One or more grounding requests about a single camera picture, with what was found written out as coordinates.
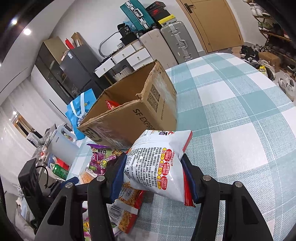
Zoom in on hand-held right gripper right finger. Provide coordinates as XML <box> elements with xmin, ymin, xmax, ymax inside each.
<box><xmin>181</xmin><ymin>155</ymin><xmax>275</xmax><ymax>241</ymax></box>

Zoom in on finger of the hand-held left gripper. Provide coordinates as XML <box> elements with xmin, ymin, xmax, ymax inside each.
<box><xmin>46</xmin><ymin>176</ymin><xmax>79</xmax><ymax>196</ymax></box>

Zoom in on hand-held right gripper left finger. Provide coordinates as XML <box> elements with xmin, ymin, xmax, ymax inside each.
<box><xmin>34</xmin><ymin>154</ymin><xmax>127</xmax><ymax>241</ymax></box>

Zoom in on purple candy packet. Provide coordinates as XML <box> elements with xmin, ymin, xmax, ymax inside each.
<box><xmin>87</xmin><ymin>144</ymin><xmax>123</xmax><ymax>176</ymax></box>

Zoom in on noodle snack packet with barcode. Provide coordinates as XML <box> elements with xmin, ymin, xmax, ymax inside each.
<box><xmin>107</xmin><ymin>182</ymin><xmax>146</xmax><ymax>234</ymax></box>

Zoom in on white snack packet red edge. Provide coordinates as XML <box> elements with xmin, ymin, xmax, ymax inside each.
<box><xmin>123</xmin><ymin>129</ymin><xmax>196</xmax><ymax>207</ymax></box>

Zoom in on red chip packet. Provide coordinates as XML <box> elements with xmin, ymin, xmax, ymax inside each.
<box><xmin>105</xmin><ymin>100</ymin><xmax>122</xmax><ymax>110</ymax></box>

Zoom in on green drink can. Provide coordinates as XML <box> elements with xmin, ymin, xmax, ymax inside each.
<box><xmin>51</xmin><ymin>163</ymin><xmax>68</xmax><ymax>180</ymax></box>

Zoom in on noodle snack packet orange label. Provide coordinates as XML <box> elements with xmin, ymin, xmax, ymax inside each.
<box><xmin>80</xmin><ymin>173</ymin><xmax>96</xmax><ymax>184</ymax></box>

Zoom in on small red box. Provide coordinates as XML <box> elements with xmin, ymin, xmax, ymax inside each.
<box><xmin>55</xmin><ymin>158</ymin><xmax>71</xmax><ymax>171</ymax></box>

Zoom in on white curtain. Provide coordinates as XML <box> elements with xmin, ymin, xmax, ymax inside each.
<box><xmin>0</xmin><ymin>76</ymin><xmax>58</xmax><ymax>176</ymax></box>

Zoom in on green purple snack packet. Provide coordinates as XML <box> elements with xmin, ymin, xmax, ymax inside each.
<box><xmin>82</xmin><ymin>214</ymin><xmax>93</xmax><ymax>241</ymax></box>

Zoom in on blue cartoon tote bag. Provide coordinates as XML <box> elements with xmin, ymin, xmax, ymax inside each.
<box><xmin>65</xmin><ymin>89</ymin><xmax>97</xmax><ymax>141</ymax></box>

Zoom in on teal checked tablecloth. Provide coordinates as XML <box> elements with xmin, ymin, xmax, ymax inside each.
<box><xmin>69</xmin><ymin>53</ymin><xmax>296</xmax><ymax>241</ymax></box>

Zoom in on white woven basket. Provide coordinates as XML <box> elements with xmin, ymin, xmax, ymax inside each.
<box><xmin>113</xmin><ymin>67</ymin><xmax>131</xmax><ymax>81</ymax></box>

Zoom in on dark glass-door cabinet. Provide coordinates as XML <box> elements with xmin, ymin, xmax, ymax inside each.
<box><xmin>35</xmin><ymin>37</ymin><xmax>77</xmax><ymax>100</ymax></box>

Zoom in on grey refrigerator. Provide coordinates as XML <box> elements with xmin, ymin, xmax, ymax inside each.
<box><xmin>60</xmin><ymin>44</ymin><xmax>110</xmax><ymax>98</ymax></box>

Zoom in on white drawer desk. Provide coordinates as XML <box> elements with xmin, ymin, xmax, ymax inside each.
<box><xmin>94</xmin><ymin>42</ymin><xmax>154</xmax><ymax>78</ymax></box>

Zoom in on white sneakers pair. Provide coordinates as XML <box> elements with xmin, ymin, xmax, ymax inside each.
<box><xmin>279</xmin><ymin>73</ymin><xmax>296</xmax><ymax>101</ymax></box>

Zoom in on white suitcase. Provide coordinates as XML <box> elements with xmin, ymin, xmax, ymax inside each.
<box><xmin>140</xmin><ymin>29</ymin><xmax>179</xmax><ymax>70</ymax></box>

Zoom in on black sneakers pair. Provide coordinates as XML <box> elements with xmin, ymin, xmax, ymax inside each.
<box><xmin>240</xmin><ymin>45</ymin><xmax>259</xmax><ymax>63</ymax></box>

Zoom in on black storage box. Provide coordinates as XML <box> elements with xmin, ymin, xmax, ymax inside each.
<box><xmin>120</xmin><ymin>32</ymin><xmax>139</xmax><ymax>45</ymax></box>

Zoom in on small brown cardboard box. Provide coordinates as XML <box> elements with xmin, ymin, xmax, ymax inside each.
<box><xmin>258</xmin><ymin>51</ymin><xmax>281</xmax><ymax>73</ymax></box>

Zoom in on silver suitcase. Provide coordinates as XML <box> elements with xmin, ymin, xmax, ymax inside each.
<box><xmin>160</xmin><ymin>21</ymin><xmax>199</xmax><ymax>64</ymax></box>

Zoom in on black bag with tag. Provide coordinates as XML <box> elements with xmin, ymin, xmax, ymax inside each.
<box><xmin>117</xmin><ymin>22</ymin><xmax>133</xmax><ymax>36</ymax></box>

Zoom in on wooden door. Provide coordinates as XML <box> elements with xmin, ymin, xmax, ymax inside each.
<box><xmin>176</xmin><ymin>0</ymin><xmax>244</xmax><ymax>53</ymax></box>

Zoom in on yellow black shoe box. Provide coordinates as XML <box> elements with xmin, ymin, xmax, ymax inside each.
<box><xmin>158</xmin><ymin>14</ymin><xmax>175</xmax><ymax>26</ymax></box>

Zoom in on teal suitcase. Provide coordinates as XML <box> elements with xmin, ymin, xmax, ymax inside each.
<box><xmin>120</xmin><ymin>0</ymin><xmax>156</xmax><ymax>32</ymax></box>

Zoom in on wooden shoe rack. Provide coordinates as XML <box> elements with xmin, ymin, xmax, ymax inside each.
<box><xmin>245</xmin><ymin>0</ymin><xmax>296</xmax><ymax>77</ymax></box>

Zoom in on dark red shoe box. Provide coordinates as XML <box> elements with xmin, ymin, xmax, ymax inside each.
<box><xmin>150</xmin><ymin>7</ymin><xmax>170</xmax><ymax>21</ymax></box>

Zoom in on rows of assorted shoes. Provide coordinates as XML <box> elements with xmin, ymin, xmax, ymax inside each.
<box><xmin>246</xmin><ymin>0</ymin><xmax>296</xmax><ymax>75</ymax></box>

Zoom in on black cable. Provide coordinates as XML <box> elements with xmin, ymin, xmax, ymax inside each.
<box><xmin>36</xmin><ymin>165</ymin><xmax>50</xmax><ymax>189</ymax></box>

